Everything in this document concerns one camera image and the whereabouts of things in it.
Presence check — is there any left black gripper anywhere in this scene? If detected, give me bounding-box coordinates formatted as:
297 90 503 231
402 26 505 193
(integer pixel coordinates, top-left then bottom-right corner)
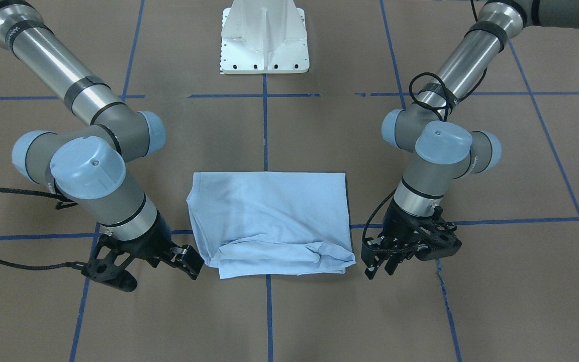
361 197 458 281

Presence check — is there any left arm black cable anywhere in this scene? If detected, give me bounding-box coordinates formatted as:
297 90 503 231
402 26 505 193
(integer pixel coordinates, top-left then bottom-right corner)
362 72 489 252

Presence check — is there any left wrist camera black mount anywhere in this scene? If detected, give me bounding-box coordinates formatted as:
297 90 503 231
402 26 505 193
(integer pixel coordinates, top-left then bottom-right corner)
415 205 462 261

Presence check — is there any light blue t-shirt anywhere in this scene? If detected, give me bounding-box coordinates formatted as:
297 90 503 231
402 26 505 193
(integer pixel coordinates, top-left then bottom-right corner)
186 171 356 279

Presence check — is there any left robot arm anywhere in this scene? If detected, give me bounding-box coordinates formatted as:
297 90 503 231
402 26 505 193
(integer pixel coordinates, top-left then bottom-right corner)
361 1 579 280

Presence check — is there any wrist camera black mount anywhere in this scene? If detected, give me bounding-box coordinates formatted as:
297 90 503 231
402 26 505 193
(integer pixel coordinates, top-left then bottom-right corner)
415 205 462 261
81 234 138 293

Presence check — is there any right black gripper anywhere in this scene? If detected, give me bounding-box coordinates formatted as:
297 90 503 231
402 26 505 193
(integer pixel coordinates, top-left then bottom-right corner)
96 211 204 281

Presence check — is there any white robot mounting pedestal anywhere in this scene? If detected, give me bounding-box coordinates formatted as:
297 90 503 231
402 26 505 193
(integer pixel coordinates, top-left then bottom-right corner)
219 1 310 75

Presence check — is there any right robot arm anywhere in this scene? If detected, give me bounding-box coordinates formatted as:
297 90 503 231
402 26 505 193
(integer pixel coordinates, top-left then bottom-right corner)
0 1 203 292

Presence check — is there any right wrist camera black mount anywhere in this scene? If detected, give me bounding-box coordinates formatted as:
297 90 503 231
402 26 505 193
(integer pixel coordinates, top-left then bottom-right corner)
81 234 138 293

